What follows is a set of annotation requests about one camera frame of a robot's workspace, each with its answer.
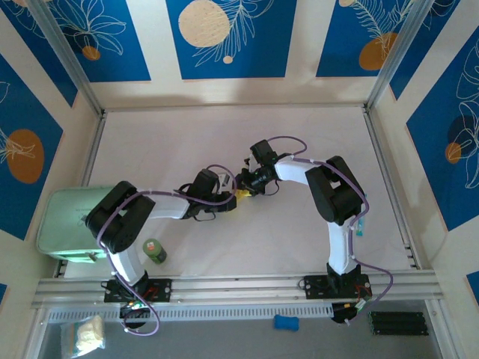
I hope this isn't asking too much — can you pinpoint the mint green box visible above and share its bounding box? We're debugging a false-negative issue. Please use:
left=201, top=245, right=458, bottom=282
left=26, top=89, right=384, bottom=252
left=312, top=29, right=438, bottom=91
left=36, top=185, right=115, bottom=265

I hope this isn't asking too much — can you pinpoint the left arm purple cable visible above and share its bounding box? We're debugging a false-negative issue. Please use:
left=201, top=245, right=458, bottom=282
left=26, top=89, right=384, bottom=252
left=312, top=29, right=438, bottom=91
left=96, top=163, right=239, bottom=337

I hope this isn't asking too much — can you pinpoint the aluminium frame post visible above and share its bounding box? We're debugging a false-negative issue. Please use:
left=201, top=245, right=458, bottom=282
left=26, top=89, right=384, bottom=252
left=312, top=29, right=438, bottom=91
left=25, top=0, right=106, bottom=119
left=363, top=0, right=438, bottom=113

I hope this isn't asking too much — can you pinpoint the clear bag with pale contents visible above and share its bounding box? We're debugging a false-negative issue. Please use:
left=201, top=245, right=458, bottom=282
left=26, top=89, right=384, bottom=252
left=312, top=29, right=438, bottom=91
left=59, top=314, right=106, bottom=356

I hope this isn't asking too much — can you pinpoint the teal packet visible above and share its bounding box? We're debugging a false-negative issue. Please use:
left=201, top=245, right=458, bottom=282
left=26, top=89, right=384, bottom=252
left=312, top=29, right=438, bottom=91
left=356, top=193, right=370, bottom=239

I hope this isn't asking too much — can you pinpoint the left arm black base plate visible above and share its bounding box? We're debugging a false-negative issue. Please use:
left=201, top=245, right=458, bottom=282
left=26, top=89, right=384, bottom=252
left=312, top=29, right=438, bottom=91
left=103, top=278, right=173, bottom=303

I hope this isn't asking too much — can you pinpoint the black ribbed rack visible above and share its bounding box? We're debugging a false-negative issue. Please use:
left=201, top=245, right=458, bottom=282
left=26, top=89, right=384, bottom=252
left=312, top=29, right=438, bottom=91
left=368, top=311, right=430, bottom=337

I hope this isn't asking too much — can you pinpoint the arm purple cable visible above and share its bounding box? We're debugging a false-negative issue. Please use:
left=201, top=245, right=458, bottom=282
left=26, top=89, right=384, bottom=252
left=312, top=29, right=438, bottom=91
left=96, top=163, right=239, bottom=337
left=267, top=135, right=394, bottom=326

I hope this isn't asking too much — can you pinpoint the black controller board with wires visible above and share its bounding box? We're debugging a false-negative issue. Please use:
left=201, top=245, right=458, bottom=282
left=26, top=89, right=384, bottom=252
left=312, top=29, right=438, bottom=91
left=118, top=301, right=151, bottom=319
left=331, top=298, right=373, bottom=325

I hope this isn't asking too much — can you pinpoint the long aluminium mounting rail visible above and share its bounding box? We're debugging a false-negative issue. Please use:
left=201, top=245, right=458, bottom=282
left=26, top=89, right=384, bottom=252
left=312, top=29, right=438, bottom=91
left=31, top=269, right=445, bottom=310

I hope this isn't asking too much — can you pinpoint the dark green bottle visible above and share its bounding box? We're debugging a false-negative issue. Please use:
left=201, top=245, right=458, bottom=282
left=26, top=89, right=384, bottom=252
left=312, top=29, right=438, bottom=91
left=142, top=238, right=168, bottom=266

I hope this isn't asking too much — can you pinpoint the blue sponge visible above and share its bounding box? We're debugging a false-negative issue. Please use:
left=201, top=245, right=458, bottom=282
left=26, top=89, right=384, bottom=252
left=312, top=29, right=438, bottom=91
left=272, top=314, right=300, bottom=332

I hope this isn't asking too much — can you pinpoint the white slotted cable duct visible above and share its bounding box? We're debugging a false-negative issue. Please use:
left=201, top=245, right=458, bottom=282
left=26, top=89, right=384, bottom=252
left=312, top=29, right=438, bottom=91
left=47, top=303, right=335, bottom=323

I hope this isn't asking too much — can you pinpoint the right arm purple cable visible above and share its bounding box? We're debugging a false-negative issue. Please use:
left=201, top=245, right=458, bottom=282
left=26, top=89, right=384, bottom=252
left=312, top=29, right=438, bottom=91
left=267, top=135, right=394, bottom=326

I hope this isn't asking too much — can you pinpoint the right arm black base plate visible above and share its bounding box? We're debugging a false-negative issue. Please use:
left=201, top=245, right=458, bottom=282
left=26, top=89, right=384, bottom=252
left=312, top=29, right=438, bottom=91
left=303, top=274, right=373, bottom=300

